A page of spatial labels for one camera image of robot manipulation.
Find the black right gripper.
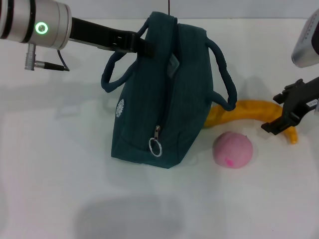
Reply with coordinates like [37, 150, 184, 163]
[261, 76, 319, 136]

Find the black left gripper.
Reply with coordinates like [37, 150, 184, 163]
[69, 16, 157, 59]

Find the yellow banana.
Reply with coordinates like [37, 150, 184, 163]
[204, 99, 299, 145]

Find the dark teal fabric bag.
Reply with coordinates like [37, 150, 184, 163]
[101, 11, 237, 169]

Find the pink peach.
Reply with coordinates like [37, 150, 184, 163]
[212, 131, 254, 169]

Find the silver zipper pull ring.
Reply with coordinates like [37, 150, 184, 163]
[149, 125, 163, 157]

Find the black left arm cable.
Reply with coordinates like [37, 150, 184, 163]
[24, 44, 70, 72]

